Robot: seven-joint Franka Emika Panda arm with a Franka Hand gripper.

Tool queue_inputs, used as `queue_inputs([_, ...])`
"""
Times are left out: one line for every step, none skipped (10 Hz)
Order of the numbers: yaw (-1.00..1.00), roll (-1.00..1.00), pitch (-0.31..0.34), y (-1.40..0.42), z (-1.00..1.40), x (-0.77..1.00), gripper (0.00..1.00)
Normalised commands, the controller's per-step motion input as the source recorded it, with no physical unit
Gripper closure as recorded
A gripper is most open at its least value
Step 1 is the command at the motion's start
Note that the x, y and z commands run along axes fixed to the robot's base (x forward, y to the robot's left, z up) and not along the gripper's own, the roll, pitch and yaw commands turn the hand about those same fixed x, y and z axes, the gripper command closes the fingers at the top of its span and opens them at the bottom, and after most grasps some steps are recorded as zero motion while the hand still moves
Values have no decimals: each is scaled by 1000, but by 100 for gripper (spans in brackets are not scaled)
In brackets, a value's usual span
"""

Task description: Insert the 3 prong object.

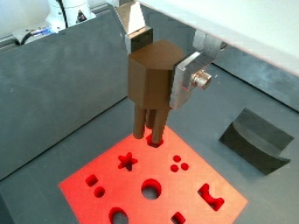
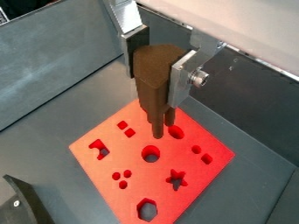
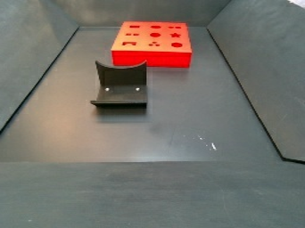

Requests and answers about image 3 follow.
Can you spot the black curved holder stand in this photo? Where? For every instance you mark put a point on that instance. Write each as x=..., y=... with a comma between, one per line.
x=124, y=85

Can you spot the red shape-sorting block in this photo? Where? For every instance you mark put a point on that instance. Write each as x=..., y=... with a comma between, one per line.
x=160, y=43

